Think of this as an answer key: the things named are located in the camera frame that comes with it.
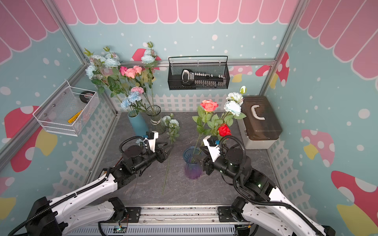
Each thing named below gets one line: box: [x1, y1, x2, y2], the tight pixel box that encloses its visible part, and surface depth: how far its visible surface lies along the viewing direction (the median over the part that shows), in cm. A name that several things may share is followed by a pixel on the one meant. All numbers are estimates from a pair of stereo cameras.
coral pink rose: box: [199, 99, 219, 113], surface depth 66 cm
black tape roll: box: [79, 90, 96, 104], surface depth 82 cm
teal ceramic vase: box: [127, 110, 149, 137], surface depth 95 cm
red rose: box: [218, 123, 233, 138], surface depth 66 cm
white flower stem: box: [221, 85, 248, 127], surface depth 61 cm
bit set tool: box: [181, 69, 225, 83], surface depth 91 cm
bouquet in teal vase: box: [83, 46, 148, 116], surface depth 83 cm
